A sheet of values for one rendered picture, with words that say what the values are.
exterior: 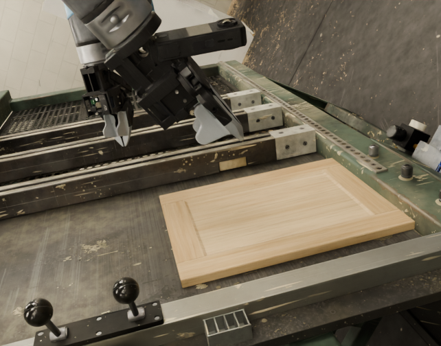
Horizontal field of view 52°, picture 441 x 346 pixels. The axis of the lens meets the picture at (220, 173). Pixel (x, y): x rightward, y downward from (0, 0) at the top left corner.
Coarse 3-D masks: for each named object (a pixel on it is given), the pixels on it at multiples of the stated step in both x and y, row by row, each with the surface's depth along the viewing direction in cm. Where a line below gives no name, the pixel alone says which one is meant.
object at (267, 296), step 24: (408, 240) 82; (432, 240) 82; (336, 264) 79; (360, 264) 78; (384, 264) 77; (408, 264) 78; (432, 264) 80; (240, 288) 76; (264, 288) 75; (288, 288) 75; (312, 288) 75; (336, 288) 76; (360, 288) 78; (168, 312) 73; (192, 312) 72; (216, 312) 72; (264, 312) 75; (120, 336) 70; (144, 336) 71; (168, 336) 72
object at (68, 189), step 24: (216, 144) 131; (240, 144) 128; (264, 144) 129; (288, 144) 131; (312, 144) 133; (96, 168) 126; (120, 168) 123; (144, 168) 124; (168, 168) 125; (192, 168) 127; (216, 168) 129; (0, 192) 119; (24, 192) 118; (48, 192) 120; (72, 192) 122; (96, 192) 123; (120, 192) 125; (0, 216) 119
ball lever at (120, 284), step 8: (120, 280) 63; (128, 280) 63; (120, 288) 62; (128, 288) 62; (136, 288) 63; (120, 296) 62; (128, 296) 62; (136, 296) 63; (128, 304) 67; (128, 312) 71; (136, 312) 70; (144, 312) 72; (128, 320) 71; (136, 320) 71
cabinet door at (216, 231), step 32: (192, 192) 116; (224, 192) 114; (256, 192) 112; (288, 192) 110; (320, 192) 108; (352, 192) 106; (192, 224) 102; (224, 224) 100; (256, 224) 99; (288, 224) 97; (320, 224) 95; (352, 224) 93; (384, 224) 92; (192, 256) 90; (224, 256) 89; (256, 256) 88; (288, 256) 87
